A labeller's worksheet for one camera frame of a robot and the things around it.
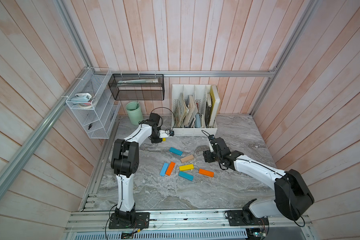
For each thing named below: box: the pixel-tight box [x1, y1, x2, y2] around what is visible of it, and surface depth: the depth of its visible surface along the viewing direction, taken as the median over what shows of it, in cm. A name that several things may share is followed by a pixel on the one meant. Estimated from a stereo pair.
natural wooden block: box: [180, 154, 194, 164], surface depth 97 cm
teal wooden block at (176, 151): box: [169, 147, 184, 156], surface depth 101 cm
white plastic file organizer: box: [171, 84, 221, 136], surface depth 106 cm
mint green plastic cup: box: [126, 101, 144, 126], surface depth 110 cm
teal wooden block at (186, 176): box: [178, 171, 194, 181], surface depth 90 cm
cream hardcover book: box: [208, 85, 220, 128], surface depth 100 cm
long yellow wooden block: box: [179, 164, 195, 171], surface depth 94 cm
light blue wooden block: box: [159, 162, 169, 177], surface depth 92 cm
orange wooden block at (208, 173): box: [198, 168, 215, 178], surface depth 92 cm
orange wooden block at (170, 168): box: [165, 161, 176, 176], surface depth 92 cm
